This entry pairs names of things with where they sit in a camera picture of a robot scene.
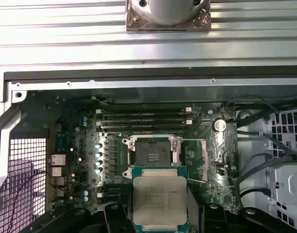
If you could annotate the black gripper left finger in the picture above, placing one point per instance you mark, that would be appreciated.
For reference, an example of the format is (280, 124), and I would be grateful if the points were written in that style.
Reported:
(115, 218)

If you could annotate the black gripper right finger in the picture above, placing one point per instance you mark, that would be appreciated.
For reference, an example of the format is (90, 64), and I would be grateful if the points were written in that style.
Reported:
(211, 218)

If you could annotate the silver green CPU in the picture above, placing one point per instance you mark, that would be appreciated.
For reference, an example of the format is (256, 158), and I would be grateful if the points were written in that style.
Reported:
(159, 199)

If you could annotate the metal socket cover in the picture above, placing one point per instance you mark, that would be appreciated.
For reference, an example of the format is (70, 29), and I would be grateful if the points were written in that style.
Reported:
(205, 160)

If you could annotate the black RAM slot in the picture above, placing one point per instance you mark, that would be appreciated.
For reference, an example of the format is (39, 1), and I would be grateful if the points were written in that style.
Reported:
(143, 110)
(143, 116)
(143, 127)
(143, 121)
(112, 194)

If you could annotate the CPU socket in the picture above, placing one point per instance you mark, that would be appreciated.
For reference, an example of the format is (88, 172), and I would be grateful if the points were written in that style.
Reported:
(152, 150)

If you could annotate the green motherboard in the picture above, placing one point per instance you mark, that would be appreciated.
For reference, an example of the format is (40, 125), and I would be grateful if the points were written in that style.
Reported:
(202, 194)

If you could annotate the blue top capacitor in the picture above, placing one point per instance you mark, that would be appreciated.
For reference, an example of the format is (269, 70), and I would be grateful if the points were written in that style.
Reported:
(98, 163)
(98, 154)
(97, 146)
(98, 170)

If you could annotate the silver network port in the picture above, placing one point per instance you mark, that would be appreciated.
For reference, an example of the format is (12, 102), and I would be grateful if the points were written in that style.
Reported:
(58, 159)

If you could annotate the metal drive cage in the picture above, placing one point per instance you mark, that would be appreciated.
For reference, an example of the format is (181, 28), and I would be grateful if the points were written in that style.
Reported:
(284, 174)

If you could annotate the silver coin battery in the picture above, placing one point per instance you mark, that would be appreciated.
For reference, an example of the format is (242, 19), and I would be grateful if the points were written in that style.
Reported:
(220, 125)

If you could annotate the blue video port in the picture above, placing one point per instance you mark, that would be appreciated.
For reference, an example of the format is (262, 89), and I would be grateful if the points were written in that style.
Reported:
(60, 140)

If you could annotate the black grey PC case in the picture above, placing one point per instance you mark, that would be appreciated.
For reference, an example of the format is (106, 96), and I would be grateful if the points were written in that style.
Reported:
(66, 84)

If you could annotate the square brown base plate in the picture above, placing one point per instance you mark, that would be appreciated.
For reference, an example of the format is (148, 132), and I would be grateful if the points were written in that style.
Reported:
(134, 24)

